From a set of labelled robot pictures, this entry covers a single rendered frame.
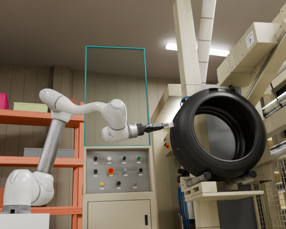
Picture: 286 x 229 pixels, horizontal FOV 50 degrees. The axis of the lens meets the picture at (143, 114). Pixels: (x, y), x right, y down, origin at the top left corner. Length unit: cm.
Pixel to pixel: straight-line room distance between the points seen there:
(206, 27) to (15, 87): 407
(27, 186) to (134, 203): 85
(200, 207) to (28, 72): 475
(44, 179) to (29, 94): 401
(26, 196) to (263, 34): 171
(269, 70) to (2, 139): 464
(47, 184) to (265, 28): 169
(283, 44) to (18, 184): 177
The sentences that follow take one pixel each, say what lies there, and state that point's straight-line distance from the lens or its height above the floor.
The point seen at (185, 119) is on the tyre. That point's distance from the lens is 183.
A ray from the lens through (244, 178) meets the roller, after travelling 199.
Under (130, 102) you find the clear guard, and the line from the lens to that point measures 266.
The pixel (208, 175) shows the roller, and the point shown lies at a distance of 181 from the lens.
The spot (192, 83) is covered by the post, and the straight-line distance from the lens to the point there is 240.
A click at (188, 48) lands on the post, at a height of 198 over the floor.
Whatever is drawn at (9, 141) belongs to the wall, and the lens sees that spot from 574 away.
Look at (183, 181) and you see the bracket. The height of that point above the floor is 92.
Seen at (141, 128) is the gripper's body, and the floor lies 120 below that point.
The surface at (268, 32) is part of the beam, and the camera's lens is 206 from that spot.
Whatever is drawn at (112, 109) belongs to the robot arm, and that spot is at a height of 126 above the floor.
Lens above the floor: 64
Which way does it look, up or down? 20 degrees up
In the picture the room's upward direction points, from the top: 3 degrees counter-clockwise
